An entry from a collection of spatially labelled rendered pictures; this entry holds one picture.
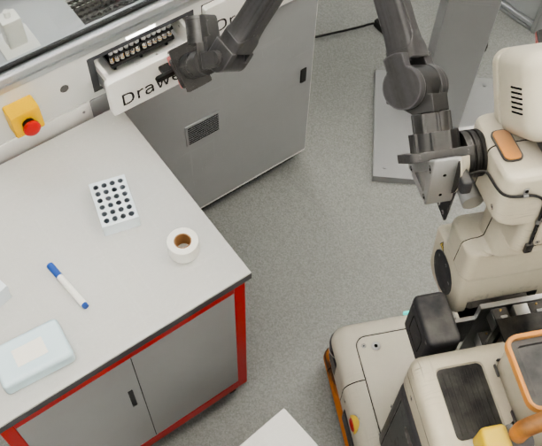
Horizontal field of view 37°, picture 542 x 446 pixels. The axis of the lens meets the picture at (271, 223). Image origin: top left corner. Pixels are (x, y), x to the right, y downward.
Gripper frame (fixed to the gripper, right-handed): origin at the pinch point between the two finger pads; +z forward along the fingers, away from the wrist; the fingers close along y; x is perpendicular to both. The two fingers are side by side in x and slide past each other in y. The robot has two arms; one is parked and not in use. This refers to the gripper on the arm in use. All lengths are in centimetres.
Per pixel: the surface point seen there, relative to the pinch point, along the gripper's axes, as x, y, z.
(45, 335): 57, -33, -20
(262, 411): 15, -101, 28
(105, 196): 30.2, -17.3, -3.6
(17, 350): 63, -33, -20
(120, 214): 30.0, -21.7, -7.6
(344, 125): -73, -50, 76
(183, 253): 24.1, -33.8, -19.2
